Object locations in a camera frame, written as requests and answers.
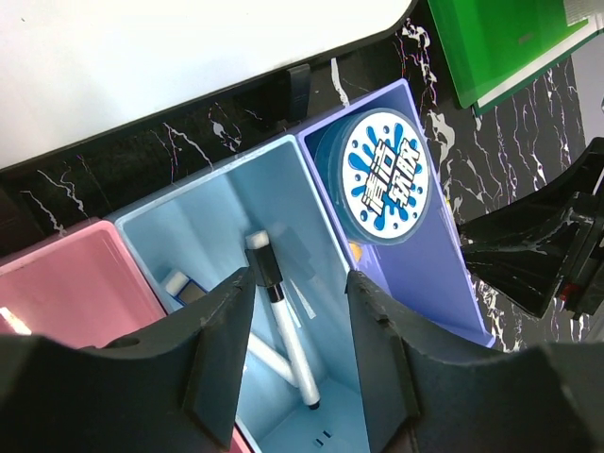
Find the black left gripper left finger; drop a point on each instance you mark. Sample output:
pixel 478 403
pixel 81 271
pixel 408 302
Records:
pixel 140 393

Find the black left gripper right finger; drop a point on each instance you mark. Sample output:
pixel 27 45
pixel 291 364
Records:
pixel 425 389

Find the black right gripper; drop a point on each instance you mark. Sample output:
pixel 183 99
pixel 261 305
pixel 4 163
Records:
pixel 532 271

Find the blue capped white marker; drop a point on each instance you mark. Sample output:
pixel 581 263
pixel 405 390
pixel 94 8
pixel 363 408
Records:
pixel 226 335

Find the black capped white marker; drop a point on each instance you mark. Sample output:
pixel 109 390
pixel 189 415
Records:
pixel 263 262

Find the small tan eraser block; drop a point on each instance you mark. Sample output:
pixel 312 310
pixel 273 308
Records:
pixel 357 251

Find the blue ink bottle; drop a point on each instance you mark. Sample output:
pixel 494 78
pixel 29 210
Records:
pixel 375 167

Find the purple plastic bin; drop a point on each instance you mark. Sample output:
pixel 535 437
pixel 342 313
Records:
pixel 427 272

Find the pink plastic bin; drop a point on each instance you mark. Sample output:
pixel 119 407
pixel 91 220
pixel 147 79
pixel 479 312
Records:
pixel 81 290

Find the light blue bin right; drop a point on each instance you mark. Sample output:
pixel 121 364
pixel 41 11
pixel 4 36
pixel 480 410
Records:
pixel 198 226

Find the bright green plastic folder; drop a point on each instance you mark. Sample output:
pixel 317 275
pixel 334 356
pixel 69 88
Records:
pixel 493 48

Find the white dry-erase board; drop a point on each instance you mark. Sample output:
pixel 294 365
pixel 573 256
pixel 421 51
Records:
pixel 71 70

